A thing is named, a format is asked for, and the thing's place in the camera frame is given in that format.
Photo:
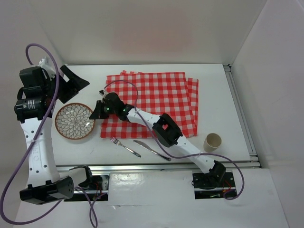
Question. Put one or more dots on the silver fork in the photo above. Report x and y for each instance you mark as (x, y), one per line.
(117, 142)

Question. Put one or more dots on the front aluminium rail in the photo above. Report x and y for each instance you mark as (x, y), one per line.
(158, 167)

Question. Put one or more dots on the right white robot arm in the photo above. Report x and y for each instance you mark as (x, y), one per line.
(165, 132)

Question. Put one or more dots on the red white checkered cloth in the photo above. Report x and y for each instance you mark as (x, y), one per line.
(157, 93)

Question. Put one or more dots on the aluminium rail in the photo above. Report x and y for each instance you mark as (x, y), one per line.
(254, 159)
(158, 167)

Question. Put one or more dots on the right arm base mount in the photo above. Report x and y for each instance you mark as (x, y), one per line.
(205, 189)

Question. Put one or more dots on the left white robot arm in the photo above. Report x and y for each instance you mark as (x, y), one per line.
(33, 100)

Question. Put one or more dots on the beige paper cup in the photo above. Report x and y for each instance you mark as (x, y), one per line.
(212, 142)

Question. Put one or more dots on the right side aluminium rail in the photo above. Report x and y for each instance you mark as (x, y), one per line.
(254, 159)

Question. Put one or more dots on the floral ceramic plate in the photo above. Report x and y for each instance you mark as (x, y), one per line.
(72, 121)

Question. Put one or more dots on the silver table knife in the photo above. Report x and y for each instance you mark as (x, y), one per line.
(144, 145)

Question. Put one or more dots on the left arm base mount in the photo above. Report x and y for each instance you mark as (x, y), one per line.
(97, 190)

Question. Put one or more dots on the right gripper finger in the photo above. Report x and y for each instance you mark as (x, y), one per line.
(101, 116)
(99, 108)

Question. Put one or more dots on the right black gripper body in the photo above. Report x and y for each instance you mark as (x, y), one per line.
(108, 109)

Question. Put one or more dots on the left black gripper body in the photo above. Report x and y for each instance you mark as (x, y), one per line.
(51, 88)

